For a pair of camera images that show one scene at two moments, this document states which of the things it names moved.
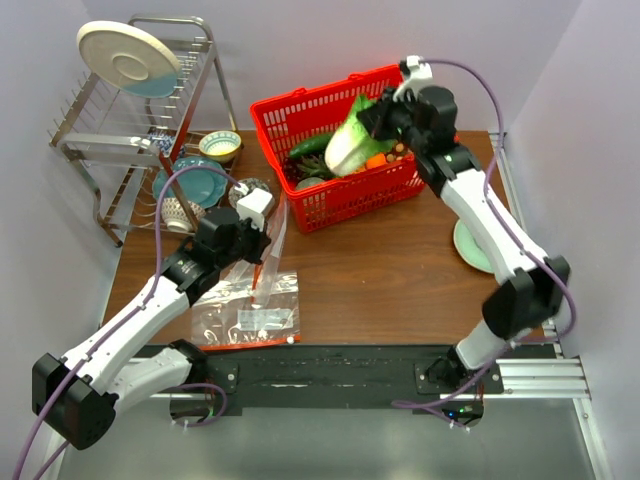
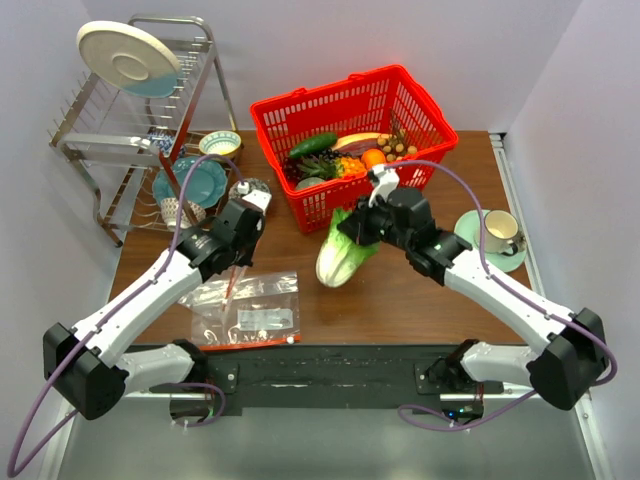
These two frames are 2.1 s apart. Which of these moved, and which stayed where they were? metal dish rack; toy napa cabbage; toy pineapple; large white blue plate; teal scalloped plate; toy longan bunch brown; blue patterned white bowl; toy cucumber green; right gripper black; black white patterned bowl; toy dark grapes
Moved: toy napa cabbage; toy pineapple; right gripper black
Stayed: large white blue plate; black white patterned bowl; metal dish rack; toy cucumber green; toy dark grapes; toy longan bunch brown; blue patterned white bowl; teal scalloped plate
